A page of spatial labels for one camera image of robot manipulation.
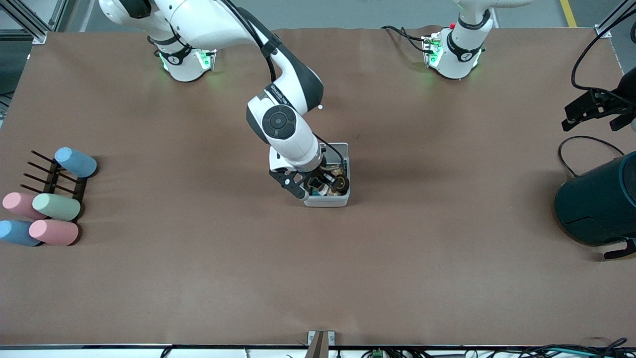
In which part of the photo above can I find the dark teal pedal bin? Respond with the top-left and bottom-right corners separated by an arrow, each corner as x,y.
555,151 -> 636,260

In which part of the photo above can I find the black cable bundle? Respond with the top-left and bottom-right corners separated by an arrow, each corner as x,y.
512,338 -> 631,358

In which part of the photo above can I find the green plastic cup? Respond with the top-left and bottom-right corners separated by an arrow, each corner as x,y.
32,193 -> 81,222

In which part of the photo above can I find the aluminium frame profile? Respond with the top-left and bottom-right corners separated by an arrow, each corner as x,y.
593,0 -> 631,39
0,0 -> 49,45

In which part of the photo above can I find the black base power cable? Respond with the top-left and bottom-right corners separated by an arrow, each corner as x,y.
381,24 -> 432,54

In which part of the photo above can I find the metal bracket with post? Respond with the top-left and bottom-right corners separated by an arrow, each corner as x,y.
304,330 -> 335,358

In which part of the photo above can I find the brown table cover sheet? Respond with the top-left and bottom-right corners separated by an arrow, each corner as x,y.
0,26 -> 636,347

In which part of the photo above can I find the white square lidded bin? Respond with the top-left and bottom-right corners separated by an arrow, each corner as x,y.
302,142 -> 351,208

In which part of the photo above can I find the pink plastic cup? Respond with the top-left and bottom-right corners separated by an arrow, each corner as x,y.
28,219 -> 80,247
2,192 -> 46,220

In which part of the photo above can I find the blue plastic cup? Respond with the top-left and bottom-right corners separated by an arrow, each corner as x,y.
54,147 -> 98,179
0,220 -> 41,248

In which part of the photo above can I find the black looped cable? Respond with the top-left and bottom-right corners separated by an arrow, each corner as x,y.
557,135 -> 625,178

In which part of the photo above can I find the dark wooden cup rack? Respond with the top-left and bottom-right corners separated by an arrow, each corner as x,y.
22,150 -> 88,222

